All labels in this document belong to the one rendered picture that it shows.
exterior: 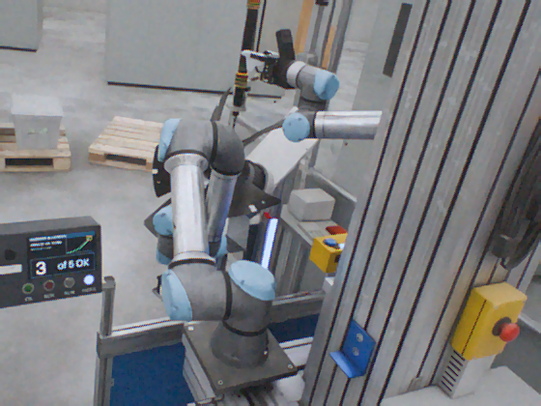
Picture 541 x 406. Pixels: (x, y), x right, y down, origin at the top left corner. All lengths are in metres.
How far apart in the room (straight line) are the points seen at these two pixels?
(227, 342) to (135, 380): 0.59
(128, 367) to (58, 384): 0.98
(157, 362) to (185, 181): 0.72
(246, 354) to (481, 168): 0.70
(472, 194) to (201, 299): 0.61
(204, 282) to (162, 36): 6.33
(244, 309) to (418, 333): 0.40
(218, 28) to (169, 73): 0.91
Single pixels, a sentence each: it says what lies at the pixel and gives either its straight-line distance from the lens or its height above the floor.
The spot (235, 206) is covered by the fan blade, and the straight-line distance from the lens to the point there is 1.78.
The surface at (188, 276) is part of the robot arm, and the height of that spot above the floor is 1.26.
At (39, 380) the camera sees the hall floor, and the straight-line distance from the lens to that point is 2.76.
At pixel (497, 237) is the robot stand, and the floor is 1.56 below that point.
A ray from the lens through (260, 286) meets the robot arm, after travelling 1.23.
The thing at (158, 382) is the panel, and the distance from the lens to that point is 1.89.
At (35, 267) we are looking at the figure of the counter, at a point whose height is 1.17.
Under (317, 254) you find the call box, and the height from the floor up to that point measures 1.02.
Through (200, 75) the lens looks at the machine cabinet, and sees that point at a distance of 7.59.
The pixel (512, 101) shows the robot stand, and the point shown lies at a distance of 0.89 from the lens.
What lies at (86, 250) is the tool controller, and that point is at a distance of 1.41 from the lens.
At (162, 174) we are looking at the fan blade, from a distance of 2.23.
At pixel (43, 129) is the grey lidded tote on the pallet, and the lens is 4.72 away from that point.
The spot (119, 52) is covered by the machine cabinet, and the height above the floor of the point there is 0.45.
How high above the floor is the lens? 1.95
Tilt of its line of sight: 25 degrees down
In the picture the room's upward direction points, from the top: 9 degrees clockwise
